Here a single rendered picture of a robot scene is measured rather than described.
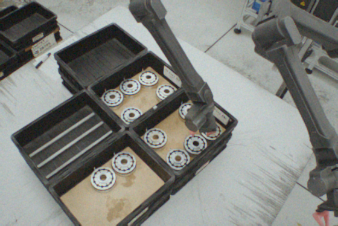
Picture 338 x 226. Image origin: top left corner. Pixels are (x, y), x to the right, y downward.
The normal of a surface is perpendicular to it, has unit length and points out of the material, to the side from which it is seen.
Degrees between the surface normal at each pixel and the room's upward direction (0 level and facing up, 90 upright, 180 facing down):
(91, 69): 0
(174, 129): 0
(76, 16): 0
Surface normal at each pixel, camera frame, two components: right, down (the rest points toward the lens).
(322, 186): -0.82, 0.14
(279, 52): -0.66, 0.55
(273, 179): 0.07, -0.58
